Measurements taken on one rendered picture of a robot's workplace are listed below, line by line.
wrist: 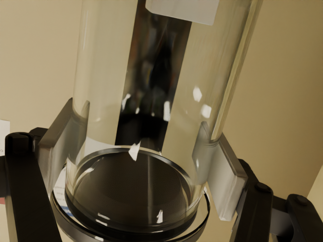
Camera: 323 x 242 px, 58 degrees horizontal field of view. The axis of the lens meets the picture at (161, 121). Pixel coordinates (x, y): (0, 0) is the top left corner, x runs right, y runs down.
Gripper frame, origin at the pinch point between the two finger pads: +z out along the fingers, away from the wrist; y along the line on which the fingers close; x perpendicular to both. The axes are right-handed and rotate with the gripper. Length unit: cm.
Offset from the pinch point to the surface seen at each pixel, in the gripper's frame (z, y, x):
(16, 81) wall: 57, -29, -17
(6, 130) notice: 56, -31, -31
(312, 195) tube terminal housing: 23.0, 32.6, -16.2
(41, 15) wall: 57, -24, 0
